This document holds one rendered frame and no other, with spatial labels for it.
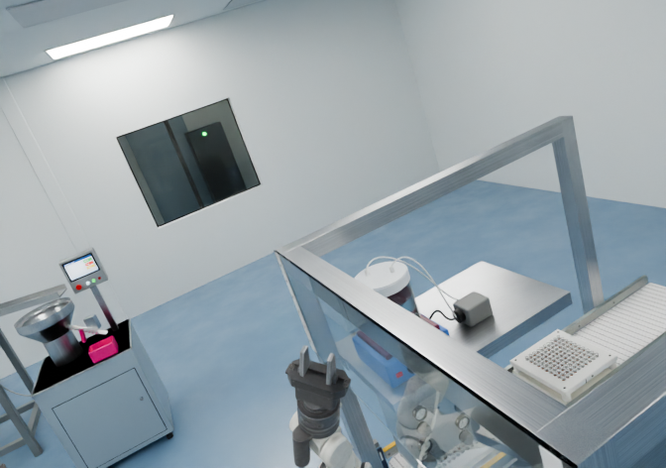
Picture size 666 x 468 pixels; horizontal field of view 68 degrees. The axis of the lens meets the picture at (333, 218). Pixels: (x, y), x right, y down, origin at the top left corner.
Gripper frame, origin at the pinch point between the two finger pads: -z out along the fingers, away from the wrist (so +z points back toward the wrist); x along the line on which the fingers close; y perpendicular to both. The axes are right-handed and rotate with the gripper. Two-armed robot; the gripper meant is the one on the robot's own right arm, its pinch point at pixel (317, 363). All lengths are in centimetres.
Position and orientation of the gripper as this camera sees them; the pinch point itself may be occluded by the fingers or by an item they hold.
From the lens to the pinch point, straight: 97.7
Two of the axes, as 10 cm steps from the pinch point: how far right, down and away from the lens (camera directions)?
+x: -9.4, -2.0, 2.9
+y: 3.5, -5.2, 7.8
